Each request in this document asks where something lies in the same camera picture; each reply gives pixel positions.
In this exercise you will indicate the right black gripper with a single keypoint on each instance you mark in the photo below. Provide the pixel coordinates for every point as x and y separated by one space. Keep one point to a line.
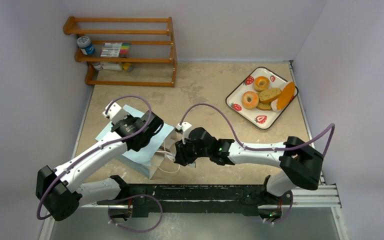
181 152

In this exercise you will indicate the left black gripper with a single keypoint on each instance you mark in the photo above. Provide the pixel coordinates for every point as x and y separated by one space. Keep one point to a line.
131 118

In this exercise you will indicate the light blue paper bag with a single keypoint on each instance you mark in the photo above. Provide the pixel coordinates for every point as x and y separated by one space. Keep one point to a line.
140 161

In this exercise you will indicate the brown fake bread piece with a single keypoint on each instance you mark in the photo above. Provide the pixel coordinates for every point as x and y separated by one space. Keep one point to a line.
264 106

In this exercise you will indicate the white orange fake bread slice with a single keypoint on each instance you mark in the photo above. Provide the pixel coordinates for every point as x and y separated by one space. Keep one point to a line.
287 93

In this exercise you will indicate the metal tongs with white handle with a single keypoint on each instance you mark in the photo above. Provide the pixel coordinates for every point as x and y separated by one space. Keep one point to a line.
171 157

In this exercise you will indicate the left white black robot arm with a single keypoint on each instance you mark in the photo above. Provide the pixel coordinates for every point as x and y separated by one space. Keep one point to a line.
61 190

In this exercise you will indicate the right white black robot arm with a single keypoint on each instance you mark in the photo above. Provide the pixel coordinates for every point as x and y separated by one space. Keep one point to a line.
300 164

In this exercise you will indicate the small yellow block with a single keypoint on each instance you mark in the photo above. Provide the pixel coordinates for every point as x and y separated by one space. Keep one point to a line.
128 67

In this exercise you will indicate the orange wooden shelf rack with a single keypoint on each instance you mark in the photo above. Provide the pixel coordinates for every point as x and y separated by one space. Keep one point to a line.
71 27

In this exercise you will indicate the small white box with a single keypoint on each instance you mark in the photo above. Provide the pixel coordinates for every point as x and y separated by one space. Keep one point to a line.
113 66

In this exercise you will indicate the white strawberry print tray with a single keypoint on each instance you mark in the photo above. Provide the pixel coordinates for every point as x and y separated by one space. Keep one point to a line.
262 78

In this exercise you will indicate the box of coloured markers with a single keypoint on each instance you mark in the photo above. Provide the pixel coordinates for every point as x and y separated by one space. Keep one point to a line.
115 49

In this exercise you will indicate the blue lidded jar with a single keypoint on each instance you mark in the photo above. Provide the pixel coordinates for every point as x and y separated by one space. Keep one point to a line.
86 46

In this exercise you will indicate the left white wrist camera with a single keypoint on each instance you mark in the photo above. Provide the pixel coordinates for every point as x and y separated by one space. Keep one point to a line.
114 113

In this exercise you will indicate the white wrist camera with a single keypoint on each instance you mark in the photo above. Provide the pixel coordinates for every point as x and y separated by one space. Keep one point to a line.
114 113
184 129

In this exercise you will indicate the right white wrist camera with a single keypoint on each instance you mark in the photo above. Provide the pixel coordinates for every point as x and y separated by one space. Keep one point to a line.
184 129

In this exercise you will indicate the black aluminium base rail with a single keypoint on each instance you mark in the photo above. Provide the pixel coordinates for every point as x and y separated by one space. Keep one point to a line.
139 200

